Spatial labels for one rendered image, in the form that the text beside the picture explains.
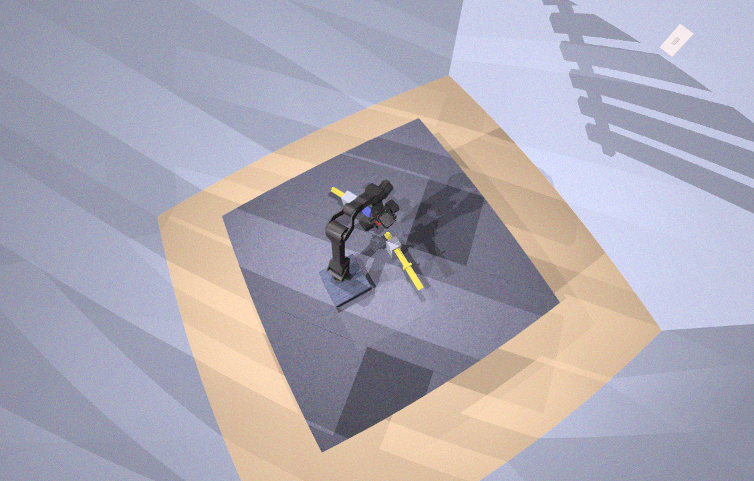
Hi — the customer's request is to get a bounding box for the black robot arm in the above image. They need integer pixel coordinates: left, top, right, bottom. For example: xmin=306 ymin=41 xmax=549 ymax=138
xmin=326 ymin=179 xmax=396 ymax=283

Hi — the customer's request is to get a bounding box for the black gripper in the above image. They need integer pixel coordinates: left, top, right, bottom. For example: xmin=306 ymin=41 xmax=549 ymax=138
xmin=359 ymin=200 xmax=399 ymax=231

